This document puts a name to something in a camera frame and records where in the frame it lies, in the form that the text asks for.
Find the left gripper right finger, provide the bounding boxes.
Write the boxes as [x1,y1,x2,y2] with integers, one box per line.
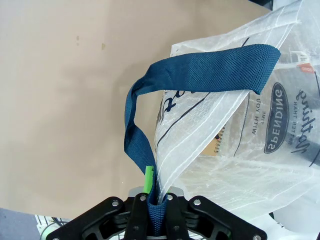
[162,192,268,240]

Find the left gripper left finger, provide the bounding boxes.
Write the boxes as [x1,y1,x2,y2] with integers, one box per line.
[46,166,155,240]

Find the translucent shopping bag blue handles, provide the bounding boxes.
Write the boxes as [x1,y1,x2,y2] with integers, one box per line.
[124,0,320,237]

